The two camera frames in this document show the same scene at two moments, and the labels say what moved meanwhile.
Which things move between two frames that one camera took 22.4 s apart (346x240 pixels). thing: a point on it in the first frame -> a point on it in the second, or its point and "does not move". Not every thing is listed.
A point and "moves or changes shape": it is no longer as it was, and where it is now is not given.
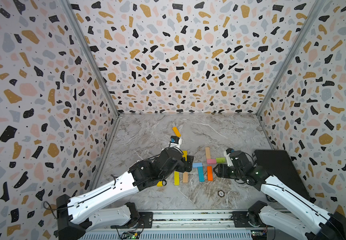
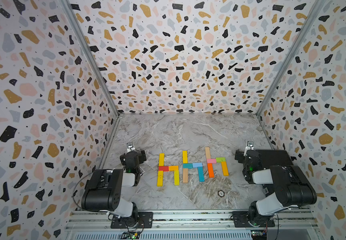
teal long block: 200,171 does not move
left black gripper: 183,168 -> 140,156
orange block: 209,173 moves or changes shape
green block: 220,160 does not move
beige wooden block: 207,150 does not move
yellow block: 185,154 does not move
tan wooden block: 185,177 does not move
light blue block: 196,165 does not move
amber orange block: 176,131 moves or changes shape
